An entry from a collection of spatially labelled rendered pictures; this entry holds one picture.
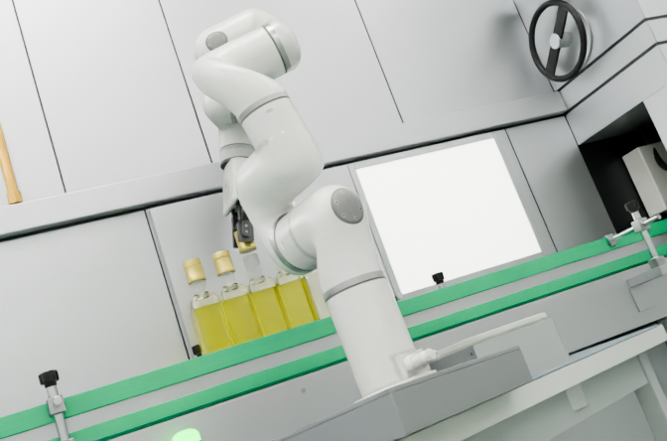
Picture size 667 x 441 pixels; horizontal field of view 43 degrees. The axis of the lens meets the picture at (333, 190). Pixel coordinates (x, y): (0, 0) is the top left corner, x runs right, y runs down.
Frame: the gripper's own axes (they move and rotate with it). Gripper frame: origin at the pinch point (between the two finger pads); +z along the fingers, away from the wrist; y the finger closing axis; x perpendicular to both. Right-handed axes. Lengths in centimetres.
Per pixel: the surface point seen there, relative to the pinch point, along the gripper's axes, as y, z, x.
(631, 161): -11, -26, 111
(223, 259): 1.9, 5.6, -4.6
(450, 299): 4.5, 14.7, 41.7
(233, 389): 13.5, 32.0, -6.8
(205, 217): -12.0, -7.9, -4.7
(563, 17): 5, -57, 85
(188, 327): -12.1, 15.6, -9.3
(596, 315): 7, 19, 75
